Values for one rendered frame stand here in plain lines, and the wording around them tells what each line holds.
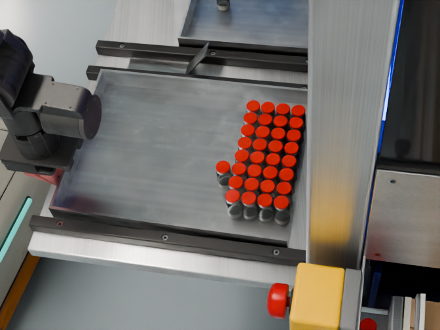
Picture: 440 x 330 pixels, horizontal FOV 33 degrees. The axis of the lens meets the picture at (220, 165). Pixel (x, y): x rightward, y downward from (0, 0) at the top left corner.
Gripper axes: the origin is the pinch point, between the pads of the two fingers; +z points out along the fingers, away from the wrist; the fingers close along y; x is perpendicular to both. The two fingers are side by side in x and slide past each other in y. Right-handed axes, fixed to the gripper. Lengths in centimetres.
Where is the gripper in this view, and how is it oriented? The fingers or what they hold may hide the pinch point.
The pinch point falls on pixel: (57, 179)
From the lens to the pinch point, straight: 110.1
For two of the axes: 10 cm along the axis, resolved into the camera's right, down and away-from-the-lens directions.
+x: 2.0, -8.3, 5.3
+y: 9.8, 1.2, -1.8
